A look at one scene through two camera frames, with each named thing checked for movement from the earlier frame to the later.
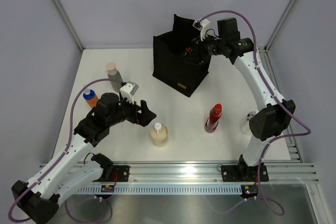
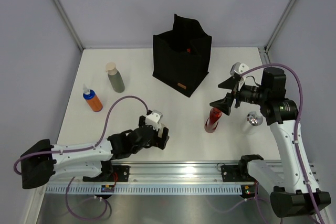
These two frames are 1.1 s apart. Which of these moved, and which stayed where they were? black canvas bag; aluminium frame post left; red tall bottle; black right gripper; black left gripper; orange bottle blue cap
Moved: black left gripper; black right gripper
Stayed: red tall bottle; black canvas bag; orange bottle blue cap; aluminium frame post left
